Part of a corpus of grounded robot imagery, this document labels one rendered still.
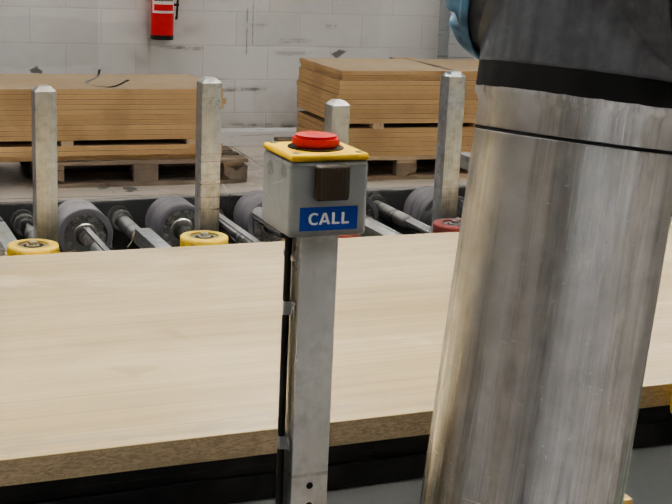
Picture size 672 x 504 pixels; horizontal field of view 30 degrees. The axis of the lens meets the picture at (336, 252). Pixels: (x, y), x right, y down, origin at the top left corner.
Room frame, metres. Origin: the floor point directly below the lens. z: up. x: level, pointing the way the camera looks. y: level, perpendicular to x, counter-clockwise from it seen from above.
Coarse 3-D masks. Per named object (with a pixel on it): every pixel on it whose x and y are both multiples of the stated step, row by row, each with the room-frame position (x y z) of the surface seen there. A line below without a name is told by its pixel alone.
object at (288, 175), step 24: (264, 144) 1.07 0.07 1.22; (288, 144) 1.06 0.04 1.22; (264, 168) 1.07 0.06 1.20; (288, 168) 1.01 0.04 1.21; (312, 168) 1.01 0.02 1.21; (360, 168) 1.03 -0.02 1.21; (264, 192) 1.06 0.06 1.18; (288, 192) 1.01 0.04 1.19; (312, 192) 1.01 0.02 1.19; (360, 192) 1.03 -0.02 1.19; (264, 216) 1.06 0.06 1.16; (288, 216) 1.01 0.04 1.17; (360, 216) 1.03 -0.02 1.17
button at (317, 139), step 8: (296, 136) 1.05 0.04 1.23; (304, 136) 1.04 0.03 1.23; (312, 136) 1.04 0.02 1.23; (320, 136) 1.04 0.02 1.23; (328, 136) 1.04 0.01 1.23; (336, 136) 1.05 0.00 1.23; (296, 144) 1.04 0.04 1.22; (304, 144) 1.03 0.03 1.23; (312, 144) 1.03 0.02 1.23; (320, 144) 1.03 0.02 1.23; (328, 144) 1.04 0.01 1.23; (336, 144) 1.04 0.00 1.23
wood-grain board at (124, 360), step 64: (0, 256) 1.85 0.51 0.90; (64, 256) 1.87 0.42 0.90; (128, 256) 1.89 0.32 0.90; (192, 256) 1.91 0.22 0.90; (256, 256) 1.92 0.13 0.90; (384, 256) 1.96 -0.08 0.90; (448, 256) 1.98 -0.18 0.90; (0, 320) 1.53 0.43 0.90; (64, 320) 1.55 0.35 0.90; (128, 320) 1.56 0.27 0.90; (192, 320) 1.57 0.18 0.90; (256, 320) 1.58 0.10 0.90; (384, 320) 1.61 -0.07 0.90; (0, 384) 1.30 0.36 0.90; (64, 384) 1.31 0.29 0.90; (128, 384) 1.32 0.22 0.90; (192, 384) 1.33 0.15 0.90; (256, 384) 1.34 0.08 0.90; (384, 384) 1.36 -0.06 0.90; (0, 448) 1.13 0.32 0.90; (64, 448) 1.14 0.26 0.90; (128, 448) 1.15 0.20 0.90; (192, 448) 1.18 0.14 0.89; (256, 448) 1.20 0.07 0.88
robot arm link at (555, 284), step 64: (448, 0) 0.68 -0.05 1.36; (512, 0) 0.65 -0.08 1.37; (576, 0) 0.62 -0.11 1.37; (640, 0) 0.61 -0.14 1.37; (512, 64) 0.64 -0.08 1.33; (576, 64) 0.62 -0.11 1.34; (640, 64) 0.62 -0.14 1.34; (512, 128) 0.63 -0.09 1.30; (576, 128) 0.62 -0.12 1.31; (640, 128) 0.62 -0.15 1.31; (512, 192) 0.63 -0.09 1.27; (576, 192) 0.61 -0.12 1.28; (640, 192) 0.62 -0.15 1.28; (512, 256) 0.62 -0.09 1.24; (576, 256) 0.61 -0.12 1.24; (640, 256) 0.62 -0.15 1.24; (448, 320) 0.65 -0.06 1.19; (512, 320) 0.61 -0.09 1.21; (576, 320) 0.61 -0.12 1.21; (640, 320) 0.62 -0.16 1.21; (448, 384) 0.64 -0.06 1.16; (512, 384) 0.61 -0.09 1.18; (576, 384) 0.60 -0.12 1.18; (640, 384) 0.63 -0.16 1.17; (448, 448) 0.62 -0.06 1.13; (512, 448) 0.60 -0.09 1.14; (576, 448) 0.60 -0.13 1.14
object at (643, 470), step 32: (640, 416) 1.44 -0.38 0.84; (352, 448) 1.29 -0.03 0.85; (384, 448) 1.31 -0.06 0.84; (416, 448) 1.33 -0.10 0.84; (640, 448) 1.45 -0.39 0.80; (64, 480) 1.17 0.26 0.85; (96, 480) 1.18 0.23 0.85; (128, 480) 1.19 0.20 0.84; (160, 480) 1.21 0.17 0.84; (192, 480) 1.22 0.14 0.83; (224, 480) 1.23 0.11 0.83; (256, 480) 1.25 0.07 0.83; (352, 480) 1.29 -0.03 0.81; (384, 480) 1.31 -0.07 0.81; (416, 480) 1.32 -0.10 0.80; (640, 480) 1.45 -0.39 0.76
